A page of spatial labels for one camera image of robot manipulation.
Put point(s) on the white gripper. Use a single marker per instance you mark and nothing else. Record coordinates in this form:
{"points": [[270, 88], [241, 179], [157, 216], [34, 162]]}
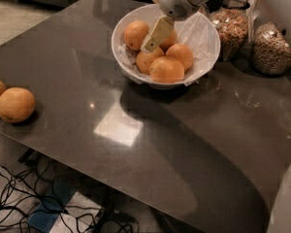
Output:
{"points": [[172, 1]]}

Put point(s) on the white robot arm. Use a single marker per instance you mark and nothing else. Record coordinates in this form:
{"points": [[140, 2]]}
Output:
{"points": [[173, 10]]}

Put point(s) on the white bowl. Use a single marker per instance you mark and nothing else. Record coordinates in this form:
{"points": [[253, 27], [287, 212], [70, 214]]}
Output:
{"points": [[135, 16]]}

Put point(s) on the white plastic bowl liner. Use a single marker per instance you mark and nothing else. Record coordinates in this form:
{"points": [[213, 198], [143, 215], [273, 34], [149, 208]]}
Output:
{"points": [[199, 36]]}

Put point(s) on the orange front in bowl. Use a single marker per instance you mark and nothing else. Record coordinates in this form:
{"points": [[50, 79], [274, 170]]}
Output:
{"points": [[166, 69]]}

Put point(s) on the glass jar of nuts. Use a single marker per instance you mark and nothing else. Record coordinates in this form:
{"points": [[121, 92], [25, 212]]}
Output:
{"points": [[233, 24]]}

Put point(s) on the glass jar of cereal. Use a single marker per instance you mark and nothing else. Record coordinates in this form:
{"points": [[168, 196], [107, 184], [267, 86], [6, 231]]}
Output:
{"points": [[270, 53]]}

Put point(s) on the orange on table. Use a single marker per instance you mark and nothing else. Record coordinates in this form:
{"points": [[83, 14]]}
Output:
{"points": [[17, 104]]}

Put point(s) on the blue device on floor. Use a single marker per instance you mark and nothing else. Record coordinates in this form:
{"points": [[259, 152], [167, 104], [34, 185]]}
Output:
{"points": [[51, 206]]}

